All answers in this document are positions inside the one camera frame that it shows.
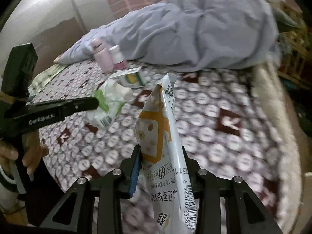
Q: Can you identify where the green white paper sheet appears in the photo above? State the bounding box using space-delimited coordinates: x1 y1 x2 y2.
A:
29 63 67 96

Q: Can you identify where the cream fleece mattress pad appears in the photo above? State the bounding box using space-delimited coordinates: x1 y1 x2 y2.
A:
251 62 308 234

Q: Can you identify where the person's left hand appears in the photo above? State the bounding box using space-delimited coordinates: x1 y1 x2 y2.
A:
0 133 49 182

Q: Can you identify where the printed maroon white blanket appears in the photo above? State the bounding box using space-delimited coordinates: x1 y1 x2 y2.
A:
29 61 294 234

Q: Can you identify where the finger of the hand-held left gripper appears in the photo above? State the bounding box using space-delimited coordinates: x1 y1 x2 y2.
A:
26 97 99 117

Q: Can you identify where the green white plastic packet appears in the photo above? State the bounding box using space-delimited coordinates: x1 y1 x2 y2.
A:
88 78 133 130

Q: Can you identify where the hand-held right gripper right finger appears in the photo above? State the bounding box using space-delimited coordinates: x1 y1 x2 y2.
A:
182 146 284 234

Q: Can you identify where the white yellow snack packet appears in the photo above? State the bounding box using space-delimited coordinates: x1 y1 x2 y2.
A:
134 74 198 234

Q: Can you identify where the person's left forearm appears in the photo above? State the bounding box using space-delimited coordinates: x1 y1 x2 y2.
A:
0 164 28 226

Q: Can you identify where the white box with corn picture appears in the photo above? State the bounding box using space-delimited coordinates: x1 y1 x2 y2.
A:
110 67 146 89

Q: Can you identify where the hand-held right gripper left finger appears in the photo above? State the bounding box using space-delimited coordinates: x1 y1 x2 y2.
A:
32 145 142 234

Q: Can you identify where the grey-blue duvet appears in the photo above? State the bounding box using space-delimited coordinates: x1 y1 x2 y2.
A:
54 0 281 73

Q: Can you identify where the white bottle with pink label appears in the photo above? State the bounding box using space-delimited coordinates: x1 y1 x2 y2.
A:
108 45 128 70

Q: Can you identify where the wooden rack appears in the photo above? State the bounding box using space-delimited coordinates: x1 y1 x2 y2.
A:
275 1 312 92

